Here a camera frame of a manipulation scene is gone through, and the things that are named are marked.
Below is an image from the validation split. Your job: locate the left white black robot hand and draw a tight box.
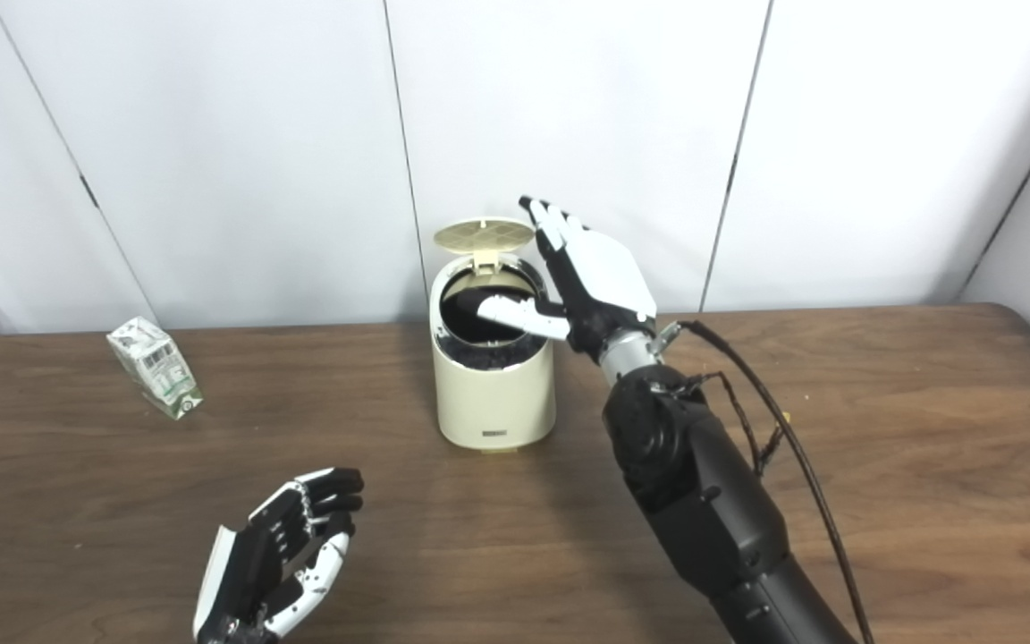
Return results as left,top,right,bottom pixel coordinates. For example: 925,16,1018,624
193,467,365,644

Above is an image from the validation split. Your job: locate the black bin liner bag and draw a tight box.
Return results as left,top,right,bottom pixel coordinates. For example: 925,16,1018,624
437,267,550,372

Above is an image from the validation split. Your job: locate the cream round bin lid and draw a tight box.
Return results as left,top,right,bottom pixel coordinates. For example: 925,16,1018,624
434,217,536,271

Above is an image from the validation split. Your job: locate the cream-colored bin body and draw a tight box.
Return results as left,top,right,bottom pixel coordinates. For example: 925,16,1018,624
428,253,557,455

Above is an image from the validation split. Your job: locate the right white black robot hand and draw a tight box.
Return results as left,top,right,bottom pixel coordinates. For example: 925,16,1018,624
477,195,659,356

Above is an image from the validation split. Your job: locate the white green milk carton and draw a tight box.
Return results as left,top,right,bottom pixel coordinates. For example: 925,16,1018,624
106,318,204,421

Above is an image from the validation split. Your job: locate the thin dark wrist wire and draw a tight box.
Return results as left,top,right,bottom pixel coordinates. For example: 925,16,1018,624
703,370,786,477

